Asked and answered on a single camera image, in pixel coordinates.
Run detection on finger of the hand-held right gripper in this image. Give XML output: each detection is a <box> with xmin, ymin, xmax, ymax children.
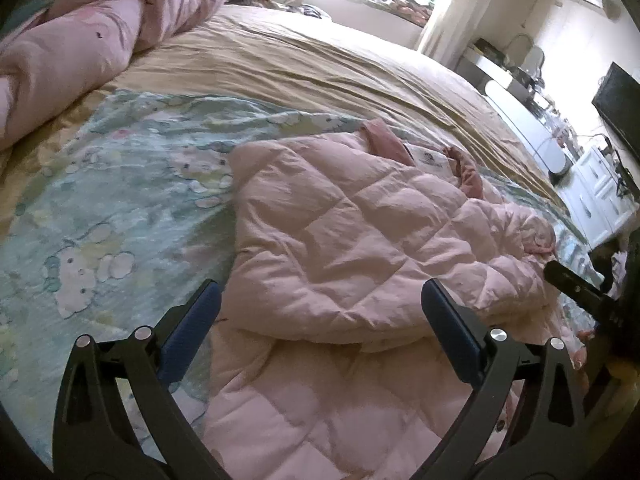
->
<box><xmin>543</xmin><ymin>260</ymin><xmax>621</xmax><ymax>331</ymax></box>

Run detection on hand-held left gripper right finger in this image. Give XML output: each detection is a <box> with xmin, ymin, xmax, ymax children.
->
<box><xmin>421</xmin><ymin>279</ymin><xmax>591</xmax><ymax>480</ymax></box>

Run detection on pink quilted jacket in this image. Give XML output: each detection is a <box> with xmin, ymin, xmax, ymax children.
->
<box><xmin>202</xmin><ymin>119</ymin><xmax>593</xmax><ymax>480</ymax></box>

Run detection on beige bed sheet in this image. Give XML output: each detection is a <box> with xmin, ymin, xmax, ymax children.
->
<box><xmin>0</xmin><ymin>4</ymin><xmax>568</xmax><ymax>203</ymax></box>

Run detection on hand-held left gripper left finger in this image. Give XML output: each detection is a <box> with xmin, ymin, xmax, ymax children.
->
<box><xmin>51</xmin><ymin>279</ymin><xmax>231</xmax><ymax>480</ymax></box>

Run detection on white drawer cabinet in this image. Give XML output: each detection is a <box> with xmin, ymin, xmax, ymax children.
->
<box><xmin>556</xmin><ymin>146</ymin><xmax>640</xmax><ymax>252</ymax></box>

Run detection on pink duvet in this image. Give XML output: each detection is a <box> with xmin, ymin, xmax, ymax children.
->
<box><xmin>0</xmin><ymin>0</ymin><xmax>232</xmax><ymax>152</ymax></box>

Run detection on grey desk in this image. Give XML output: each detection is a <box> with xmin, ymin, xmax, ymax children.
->
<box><xmin>456</xmin><ymin>37</ymin><xmax>551</xmax><ymax>98</ymax></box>

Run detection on light blue cartoon blanket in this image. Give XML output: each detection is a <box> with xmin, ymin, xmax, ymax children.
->
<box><xmin>0</xmin><ymin>87</ymin><xmax>606</xmax><ymax>461</ymax></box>

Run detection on dark clothes heap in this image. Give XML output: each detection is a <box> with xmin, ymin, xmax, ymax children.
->
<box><xmin>590</xmin><ymin>240</ymin><xmax>640</xmax><ymax>296</ymax></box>

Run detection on plush toys on windowsill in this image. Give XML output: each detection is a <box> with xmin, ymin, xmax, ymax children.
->
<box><xmin>369</xmin><ymin>0</ymin><xmax>434</xmax><ymax>27</ymax></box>

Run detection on black television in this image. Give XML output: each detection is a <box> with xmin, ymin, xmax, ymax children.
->
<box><xmin>591</xmin><ymin>61</ymin><xmax>640</xmax><ymax>153</ymax></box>

